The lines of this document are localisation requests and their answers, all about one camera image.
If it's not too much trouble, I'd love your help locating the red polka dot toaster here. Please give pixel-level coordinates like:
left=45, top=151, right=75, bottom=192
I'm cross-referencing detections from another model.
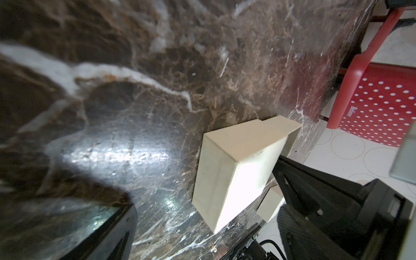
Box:
left=327, top=7, right=416, bottom=147

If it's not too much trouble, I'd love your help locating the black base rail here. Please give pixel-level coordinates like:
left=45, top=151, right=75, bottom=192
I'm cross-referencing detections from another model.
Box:
left=221, top=221, right=287, bottom=260

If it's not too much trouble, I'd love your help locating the cream drawer jewelry box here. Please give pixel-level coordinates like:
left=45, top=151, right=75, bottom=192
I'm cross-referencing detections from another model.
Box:
left=192, top=115, right=302, bottom=234

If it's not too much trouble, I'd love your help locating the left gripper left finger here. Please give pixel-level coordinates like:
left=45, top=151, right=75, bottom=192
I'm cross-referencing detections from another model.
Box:
left=60, top=204, right=138, bottom=260

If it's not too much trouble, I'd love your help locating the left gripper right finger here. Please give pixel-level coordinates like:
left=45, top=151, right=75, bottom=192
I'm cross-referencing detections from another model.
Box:
left=277, top=204, right=353, bottom=260

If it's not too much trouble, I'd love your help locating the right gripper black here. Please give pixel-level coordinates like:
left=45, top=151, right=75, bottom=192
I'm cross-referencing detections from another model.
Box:
left=273, top=156, right=413, bottom=260

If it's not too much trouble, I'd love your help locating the cream square box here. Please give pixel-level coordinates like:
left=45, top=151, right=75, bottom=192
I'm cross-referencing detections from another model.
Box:
left=257, top=185, right=286, bottom=223

